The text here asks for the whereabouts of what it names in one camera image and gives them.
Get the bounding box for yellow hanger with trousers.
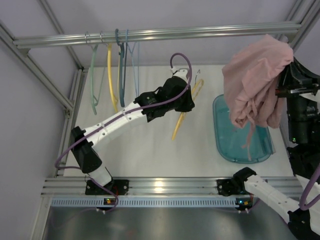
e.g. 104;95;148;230
171;69;204;141

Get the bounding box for pink trousers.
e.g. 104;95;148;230
222;34;294;149

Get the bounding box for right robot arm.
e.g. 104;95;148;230
231;59;320;240

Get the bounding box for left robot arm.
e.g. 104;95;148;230
70;76;195;189

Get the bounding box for dark teal hanger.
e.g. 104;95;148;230
115;28;126;108

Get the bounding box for light blue hanger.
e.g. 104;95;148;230
125;29;140;96

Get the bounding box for green hanger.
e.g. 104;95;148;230
89;44;99;115

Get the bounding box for teal transparent plastic bin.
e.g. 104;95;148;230
212;94;274;164

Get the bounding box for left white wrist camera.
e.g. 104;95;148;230
170;66;189;82

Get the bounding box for aluminium hanging rail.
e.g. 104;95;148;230
13;21;302;49

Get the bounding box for aluminium frame post right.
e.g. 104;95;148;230
277;0;320;51

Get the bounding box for aluminium frame post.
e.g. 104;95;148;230
277;0;320;51
0;0;88;118

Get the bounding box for aluminium frame post left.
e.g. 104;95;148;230
0;0;88;118

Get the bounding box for slotted grey cable duct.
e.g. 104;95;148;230
51;197;242;208

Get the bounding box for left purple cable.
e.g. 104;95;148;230
54;52;193;208

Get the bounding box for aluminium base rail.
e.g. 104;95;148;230
41;176;303;198

